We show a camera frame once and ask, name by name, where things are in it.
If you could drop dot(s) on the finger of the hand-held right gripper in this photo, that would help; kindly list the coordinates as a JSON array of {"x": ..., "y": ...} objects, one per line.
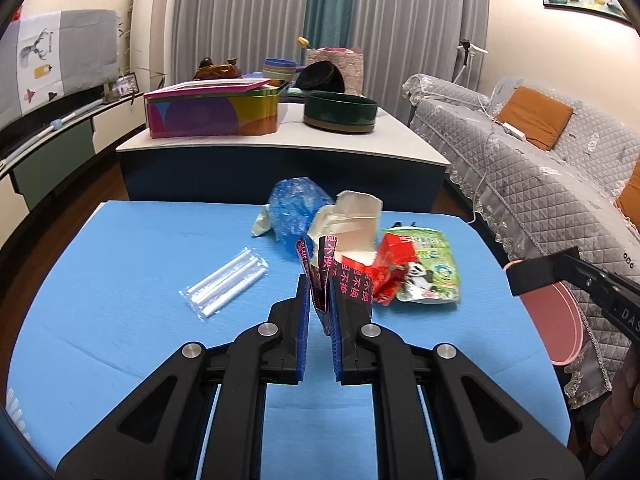
[{"x": 542, "y": 272}]

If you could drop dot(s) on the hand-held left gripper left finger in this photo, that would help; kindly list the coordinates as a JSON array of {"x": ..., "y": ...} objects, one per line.
[{"x": 302, "y": 332}]

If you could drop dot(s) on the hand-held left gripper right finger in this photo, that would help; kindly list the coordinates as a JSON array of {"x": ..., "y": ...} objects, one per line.
[{"x": 338, "y": 355}]

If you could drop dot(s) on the pink plastic bin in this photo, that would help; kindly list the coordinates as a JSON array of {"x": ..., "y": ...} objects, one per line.
[{"x": 550, "y": 325}]

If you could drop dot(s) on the black pink-print wrapper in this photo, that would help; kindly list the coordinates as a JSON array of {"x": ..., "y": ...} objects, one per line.
[{"x": 352, "y": 280}]

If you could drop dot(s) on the red snack wrapper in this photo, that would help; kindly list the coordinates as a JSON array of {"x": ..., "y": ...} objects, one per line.
[{"x": 392, "y": 272}]

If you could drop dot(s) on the cream paper bag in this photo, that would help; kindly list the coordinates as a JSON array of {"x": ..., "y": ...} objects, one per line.
[{"x": 356, "y": 220}]

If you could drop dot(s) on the person's right hand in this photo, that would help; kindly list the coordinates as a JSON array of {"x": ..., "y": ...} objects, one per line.
[{"x": 612, "y": 425}]

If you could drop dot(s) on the grey quilted sofa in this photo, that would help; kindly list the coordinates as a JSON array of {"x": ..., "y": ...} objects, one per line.
[{"x": 525, "y": 185}]

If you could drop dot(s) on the pack of white straws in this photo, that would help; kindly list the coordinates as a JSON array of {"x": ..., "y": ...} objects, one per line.
[{"x": 225, "y": 281}]

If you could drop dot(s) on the green panda snack bag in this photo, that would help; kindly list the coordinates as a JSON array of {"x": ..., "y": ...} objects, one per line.
[{"x": 436, "y": 260}]

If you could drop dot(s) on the orange cushion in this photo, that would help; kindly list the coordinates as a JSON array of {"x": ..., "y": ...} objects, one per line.
[
  {"x": 535, "y": 115},
  {"x": 631, "y": 200}
]

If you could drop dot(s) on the folded lined paper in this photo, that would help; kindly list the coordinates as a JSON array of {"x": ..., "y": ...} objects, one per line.
[{"x": 261, "y": 225}]

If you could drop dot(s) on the blue plastic bag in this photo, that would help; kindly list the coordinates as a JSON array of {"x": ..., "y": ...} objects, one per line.
[{"x": 295, "y": 210}]

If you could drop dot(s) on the white power strip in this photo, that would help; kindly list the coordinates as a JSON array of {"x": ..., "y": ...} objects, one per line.
[{"x": 511, "y": 130}]

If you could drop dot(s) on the blue table mat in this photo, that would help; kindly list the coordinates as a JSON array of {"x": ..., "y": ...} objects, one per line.
[{"x": 150, "y": 350}]

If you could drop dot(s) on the white-top navy coffee table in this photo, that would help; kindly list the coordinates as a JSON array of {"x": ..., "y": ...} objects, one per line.
[{"x": 280, "y": 170}]

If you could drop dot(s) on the dark green round tin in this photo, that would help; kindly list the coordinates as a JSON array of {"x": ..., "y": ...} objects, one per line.
[{"x": 340, "y": 110}]

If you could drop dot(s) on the colourful tin box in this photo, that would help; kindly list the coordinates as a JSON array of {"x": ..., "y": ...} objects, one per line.
[{"x": 210, "y": 115}]

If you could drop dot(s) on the black round lid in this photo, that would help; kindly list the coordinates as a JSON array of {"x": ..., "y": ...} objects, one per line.
[{"x": 320, "y": 77}]

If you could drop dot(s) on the stack of coloured bowls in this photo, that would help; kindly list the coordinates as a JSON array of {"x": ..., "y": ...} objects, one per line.
[{"x": 280, "y": 69}]

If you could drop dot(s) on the pink patterned bag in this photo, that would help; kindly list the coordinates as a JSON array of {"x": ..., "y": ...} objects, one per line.
[{"x": 351, "y": 70}]

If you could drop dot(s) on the brown figurine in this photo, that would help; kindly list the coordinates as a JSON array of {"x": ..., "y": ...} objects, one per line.
[{"x": 215, "y": 70}]

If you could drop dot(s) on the grey curtain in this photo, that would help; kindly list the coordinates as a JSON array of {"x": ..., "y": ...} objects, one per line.
[
  {"x": 410, "y": 20},
  {"x": 240, "y": 10}
]

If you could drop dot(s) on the yellow artificial flower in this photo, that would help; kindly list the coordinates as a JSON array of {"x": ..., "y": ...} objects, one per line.
[{"x": 302, "y": 41}]

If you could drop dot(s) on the white green tv cabinet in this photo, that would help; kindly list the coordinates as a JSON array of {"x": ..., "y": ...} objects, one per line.
[{"x": 50, "y": 155}]

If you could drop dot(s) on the white blue stick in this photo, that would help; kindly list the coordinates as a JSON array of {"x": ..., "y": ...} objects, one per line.
[{"x": 75, "y": 111}]

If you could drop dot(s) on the teal curtain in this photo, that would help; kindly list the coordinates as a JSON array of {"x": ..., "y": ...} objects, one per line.
[{"x": 330, "y": 5}]

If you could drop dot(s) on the grey deer-print cloth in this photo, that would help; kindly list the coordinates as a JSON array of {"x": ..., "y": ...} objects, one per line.
[{"x": 60, "y": 60}]

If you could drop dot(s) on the small photo frame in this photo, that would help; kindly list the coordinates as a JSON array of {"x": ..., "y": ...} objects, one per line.
[{"x": 127, "y": 83}]

